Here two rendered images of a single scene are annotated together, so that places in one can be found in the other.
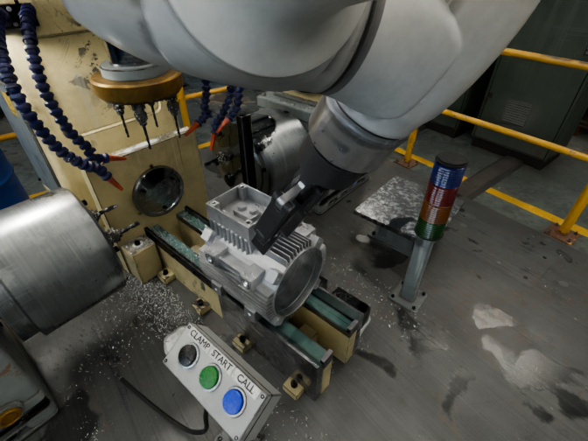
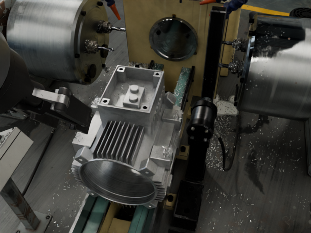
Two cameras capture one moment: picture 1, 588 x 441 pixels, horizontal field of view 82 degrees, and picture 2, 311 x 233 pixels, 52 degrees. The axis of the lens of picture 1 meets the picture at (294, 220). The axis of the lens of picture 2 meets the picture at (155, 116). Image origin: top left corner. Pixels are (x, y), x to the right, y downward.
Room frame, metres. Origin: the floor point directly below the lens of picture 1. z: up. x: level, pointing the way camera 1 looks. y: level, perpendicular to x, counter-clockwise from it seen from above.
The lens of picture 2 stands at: (0.39, -0.34, 1.55)
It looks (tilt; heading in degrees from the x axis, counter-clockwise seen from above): 47 degrees down; 65
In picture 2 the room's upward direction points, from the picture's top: 2 degrees counter-clockwise
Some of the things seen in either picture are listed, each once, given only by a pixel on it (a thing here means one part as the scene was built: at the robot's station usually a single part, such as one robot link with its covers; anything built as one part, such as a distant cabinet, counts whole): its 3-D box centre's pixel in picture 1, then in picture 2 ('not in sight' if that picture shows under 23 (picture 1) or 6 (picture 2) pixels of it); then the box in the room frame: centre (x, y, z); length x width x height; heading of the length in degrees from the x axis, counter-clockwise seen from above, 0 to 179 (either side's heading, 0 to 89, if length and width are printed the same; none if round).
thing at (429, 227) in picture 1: (430, 224); not in sight; (0.59, -0.31, 1.05); 0.06 x 0.06 x 0.04
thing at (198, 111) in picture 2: not in sight; (222, 99); (0.83, 0.17, 0.92); 0.45 x 0.13 x 0.24; 49
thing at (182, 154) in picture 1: (151, 196); (177, 41); (0.82, 0.42, 0.97); 0.30 x 0.11 x 0.34; 139
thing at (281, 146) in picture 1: (268, 151); (293, 69); (0.97, 0.08, 1.04); 0.41 x 0.25 x 0.25; 139
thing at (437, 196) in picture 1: (442, 190); not in sight; (0.59, -0.31, 1.14); 0.06 x 0.06 x 0.04
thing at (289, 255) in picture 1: (263, 259); (131, 144); (0.52, 0.07, 1.02); 0.20 x 0.19 x 0.19; 50
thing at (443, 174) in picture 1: (447, 171); not in sight; (0.59, -0.31, 1.19); 0.06 x 0.06 x 0.04
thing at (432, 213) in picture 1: (436, 207); not in sight; (0.59, -0.31, 1.10); 0.06 x 0.06 x 0.04
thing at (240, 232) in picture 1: (246, 217); (133, 100); (0.54, 0.10, 1.11); 0.12 x 0.11 x 0.07; 50
